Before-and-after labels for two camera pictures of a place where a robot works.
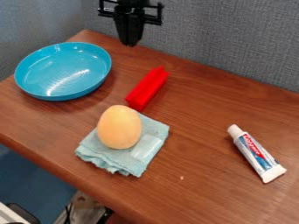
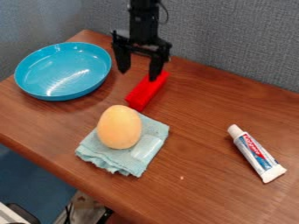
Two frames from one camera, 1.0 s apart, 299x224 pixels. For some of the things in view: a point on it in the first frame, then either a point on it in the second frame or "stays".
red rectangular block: [146, 90] stays
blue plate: [63, 71] stays
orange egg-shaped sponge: [119, 127] stays
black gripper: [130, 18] to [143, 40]
